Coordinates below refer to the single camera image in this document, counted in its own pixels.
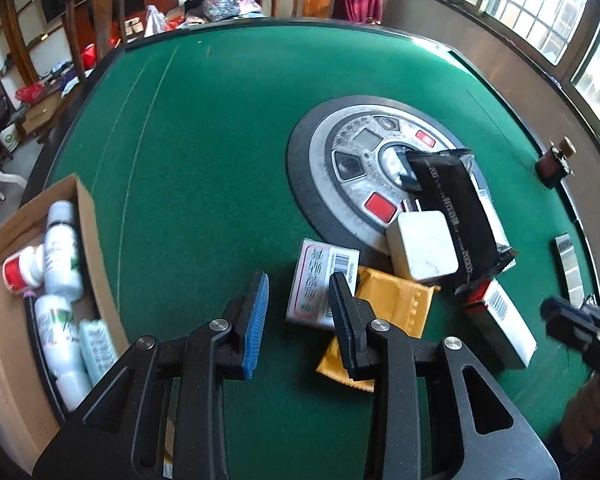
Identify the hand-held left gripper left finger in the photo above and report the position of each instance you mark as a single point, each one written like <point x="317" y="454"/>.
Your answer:
<point x="257" y="320"/>

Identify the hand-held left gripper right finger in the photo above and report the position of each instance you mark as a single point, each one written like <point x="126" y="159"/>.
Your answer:
<point x="342" y="310"/>

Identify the white card box red frame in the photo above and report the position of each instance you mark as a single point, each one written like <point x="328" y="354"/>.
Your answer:
<point x="315" y="280"/>

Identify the teal cartoon tissue packet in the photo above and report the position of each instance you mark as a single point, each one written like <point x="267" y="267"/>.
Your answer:
<point x="96" y="347"/>

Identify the white bottle green print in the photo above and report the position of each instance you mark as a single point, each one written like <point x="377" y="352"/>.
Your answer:
<point x="55" y="330"/>
<point x="62" y="255"/>

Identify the white pill bottle red label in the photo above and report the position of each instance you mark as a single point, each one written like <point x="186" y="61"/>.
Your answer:
<point x="22" y="270"/>

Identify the brown cardboard box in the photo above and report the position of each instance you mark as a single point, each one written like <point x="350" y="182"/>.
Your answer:
<point x="0" y="240"/>

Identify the person's right hand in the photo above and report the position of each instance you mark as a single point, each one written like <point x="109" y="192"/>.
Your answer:
<point x="585" y="410"/>

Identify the silver metal strip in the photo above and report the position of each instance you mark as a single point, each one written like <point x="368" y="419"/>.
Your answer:
<point x="569" y="270"/>

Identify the yellow padded envelope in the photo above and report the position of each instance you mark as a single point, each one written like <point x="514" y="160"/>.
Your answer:
<point x="395" y="305"/>

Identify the white and red box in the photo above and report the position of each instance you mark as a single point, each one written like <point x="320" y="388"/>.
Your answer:
<point x="505" y="330"/>

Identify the white square charger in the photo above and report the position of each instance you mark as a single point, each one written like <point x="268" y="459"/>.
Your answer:
<point x="422" y="247"/>

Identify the white flat box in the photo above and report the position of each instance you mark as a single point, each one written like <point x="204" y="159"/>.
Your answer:
<point x="486" y="200"/>

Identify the round grey table control panel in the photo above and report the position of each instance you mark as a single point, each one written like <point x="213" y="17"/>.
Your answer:
<point x="350" y="160"/>

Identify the black foil packet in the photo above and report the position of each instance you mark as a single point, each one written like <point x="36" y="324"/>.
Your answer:
<point x="460" y="210"/>

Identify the small brown bottle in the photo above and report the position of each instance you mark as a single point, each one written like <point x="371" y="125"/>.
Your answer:
<point x="552" y="165"/>

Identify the low wooden cabinet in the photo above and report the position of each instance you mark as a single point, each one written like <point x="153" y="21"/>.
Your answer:
<point x="40" y="115"/>

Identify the white bucket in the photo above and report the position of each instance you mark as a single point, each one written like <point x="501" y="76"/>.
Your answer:
<point x="10" y="140"/>

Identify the red plastic bag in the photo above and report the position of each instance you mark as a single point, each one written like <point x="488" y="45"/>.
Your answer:
<point x="87" y="54"/>
<point x="30" y="92"/>

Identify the white plastic bag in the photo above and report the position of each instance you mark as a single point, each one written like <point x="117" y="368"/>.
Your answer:
<point x="155" y="20"/>

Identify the pile of clothes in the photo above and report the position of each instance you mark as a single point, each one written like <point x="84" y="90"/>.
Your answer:
<point x="220" y="0"/>

